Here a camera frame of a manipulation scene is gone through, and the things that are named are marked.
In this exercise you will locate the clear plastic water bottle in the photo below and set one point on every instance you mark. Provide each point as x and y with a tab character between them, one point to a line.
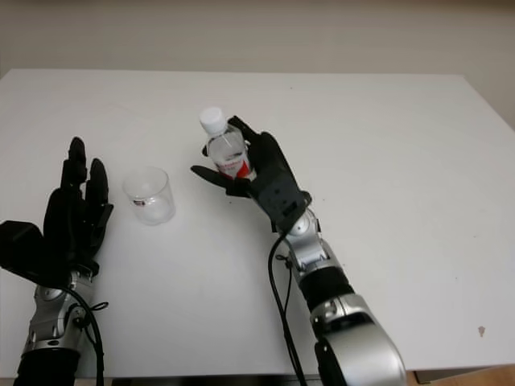
227	149

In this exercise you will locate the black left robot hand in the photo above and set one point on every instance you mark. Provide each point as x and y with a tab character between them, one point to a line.
68	213

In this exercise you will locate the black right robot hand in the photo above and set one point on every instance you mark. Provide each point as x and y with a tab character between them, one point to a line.
267	157

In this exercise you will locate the clear glass cup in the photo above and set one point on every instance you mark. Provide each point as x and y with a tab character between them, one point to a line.
151	209

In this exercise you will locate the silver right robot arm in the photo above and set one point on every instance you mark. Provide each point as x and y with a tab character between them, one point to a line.
362	337

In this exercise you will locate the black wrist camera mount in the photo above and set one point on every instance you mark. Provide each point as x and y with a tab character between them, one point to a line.
281	201
20	245

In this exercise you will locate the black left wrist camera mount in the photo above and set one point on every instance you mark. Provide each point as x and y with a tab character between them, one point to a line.
20	245

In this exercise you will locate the dark robot torso edge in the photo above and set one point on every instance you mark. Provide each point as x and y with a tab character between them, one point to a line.
201	383

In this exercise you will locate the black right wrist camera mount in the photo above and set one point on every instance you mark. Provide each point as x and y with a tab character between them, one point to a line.
281	201

